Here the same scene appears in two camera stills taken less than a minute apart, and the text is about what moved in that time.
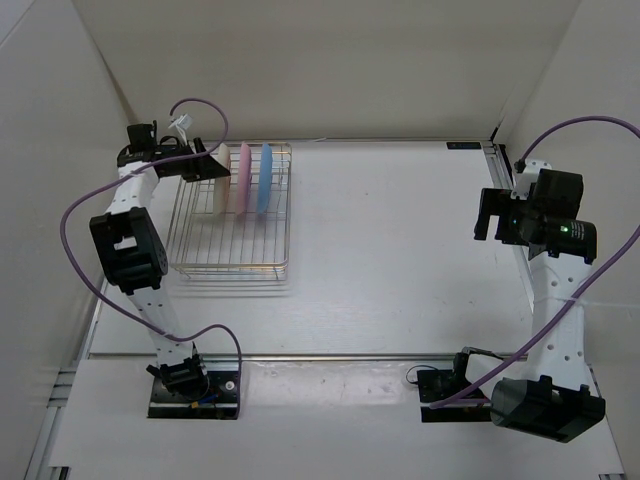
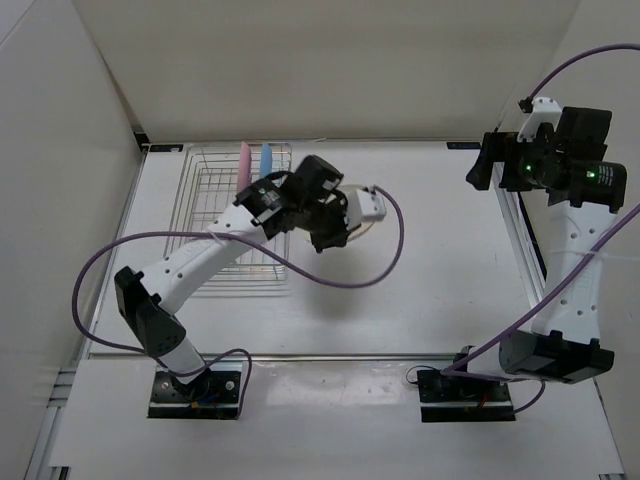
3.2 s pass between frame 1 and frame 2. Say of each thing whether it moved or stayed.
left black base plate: stayed
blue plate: stayed
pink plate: stayed
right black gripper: moved
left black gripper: moved
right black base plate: stayed
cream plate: moved
